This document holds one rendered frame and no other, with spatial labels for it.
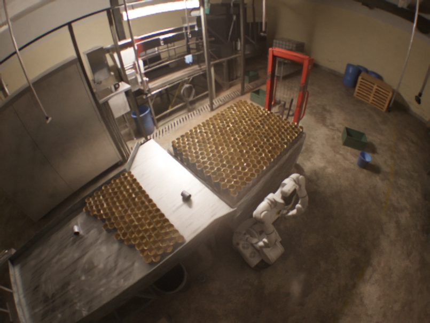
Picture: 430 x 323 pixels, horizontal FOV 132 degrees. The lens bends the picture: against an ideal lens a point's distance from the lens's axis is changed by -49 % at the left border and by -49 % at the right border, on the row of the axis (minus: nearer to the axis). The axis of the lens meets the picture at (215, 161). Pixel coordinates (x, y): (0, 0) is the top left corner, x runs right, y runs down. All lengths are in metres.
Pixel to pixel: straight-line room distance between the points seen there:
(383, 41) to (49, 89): 10.61
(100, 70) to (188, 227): 2.52
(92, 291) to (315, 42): 10.86
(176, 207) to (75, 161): 2.53
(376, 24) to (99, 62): 9.61
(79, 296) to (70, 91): 2.79
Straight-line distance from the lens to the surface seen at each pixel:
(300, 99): 2.56
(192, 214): 1.74
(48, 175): 3.93
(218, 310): 2.60
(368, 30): 9.70
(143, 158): 2.38
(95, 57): 3.07
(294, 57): 2.46
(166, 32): 4.23
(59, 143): 3.62
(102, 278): 1.87
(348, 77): 8.77
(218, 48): 5.85
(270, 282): 2.67
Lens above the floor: 2.60
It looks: 47 degrees down
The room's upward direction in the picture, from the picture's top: 5 degrees counter-clockwise
